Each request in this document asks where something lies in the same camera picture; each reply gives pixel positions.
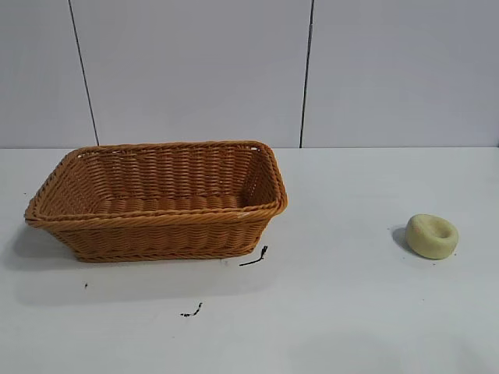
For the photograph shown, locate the pale yellow egg yolk pastry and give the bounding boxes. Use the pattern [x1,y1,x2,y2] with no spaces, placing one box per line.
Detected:
[404,213,460,260]

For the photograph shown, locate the brown woven wicker basket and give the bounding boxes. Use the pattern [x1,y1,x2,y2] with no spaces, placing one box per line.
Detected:
[24,140,289,263]

